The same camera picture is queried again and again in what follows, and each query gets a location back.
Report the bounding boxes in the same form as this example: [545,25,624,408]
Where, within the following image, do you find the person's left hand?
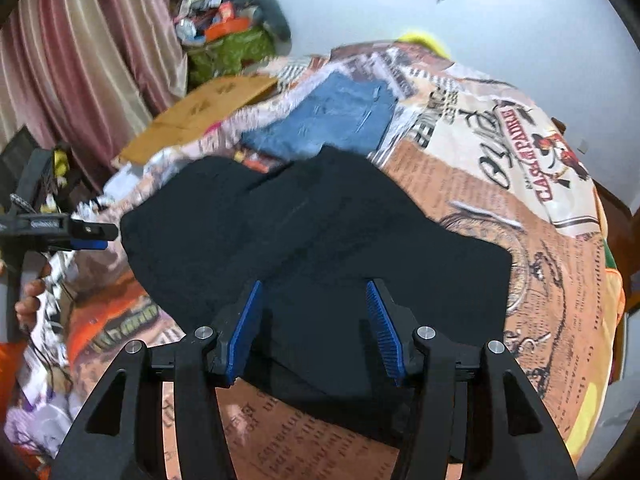
[15,264,53,332]

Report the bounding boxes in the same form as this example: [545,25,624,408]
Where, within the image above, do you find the orange box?
[204,17,251,43]

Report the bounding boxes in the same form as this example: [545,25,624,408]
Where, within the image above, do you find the striped pink curtain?
[0,0,188,161]

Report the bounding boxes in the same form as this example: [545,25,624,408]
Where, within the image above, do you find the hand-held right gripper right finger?
[365,279,581,480]

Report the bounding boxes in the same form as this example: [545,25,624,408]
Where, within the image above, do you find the printed blanket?
[10,42,626,480]

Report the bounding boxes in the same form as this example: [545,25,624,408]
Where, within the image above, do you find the blue jeans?
[240,71,398,161]

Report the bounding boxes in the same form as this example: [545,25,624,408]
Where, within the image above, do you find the black pants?
[120,145,513,461]

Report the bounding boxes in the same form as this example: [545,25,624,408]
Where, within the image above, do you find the brown flat board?
[155,76,278,131]
[120,122,206,166]

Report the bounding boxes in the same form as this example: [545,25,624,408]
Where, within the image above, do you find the green patterned storage box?
[186,27,278,86]

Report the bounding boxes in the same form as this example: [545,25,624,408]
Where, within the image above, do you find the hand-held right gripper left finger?
[52,280,265,480]

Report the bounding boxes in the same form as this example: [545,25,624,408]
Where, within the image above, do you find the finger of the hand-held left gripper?
[70,217,120,252]

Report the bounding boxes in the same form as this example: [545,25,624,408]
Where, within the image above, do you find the grey plush pillow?
[227,0,293,43]

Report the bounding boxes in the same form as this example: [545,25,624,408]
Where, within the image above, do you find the yellow foam hoop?
[397,30,451,58]

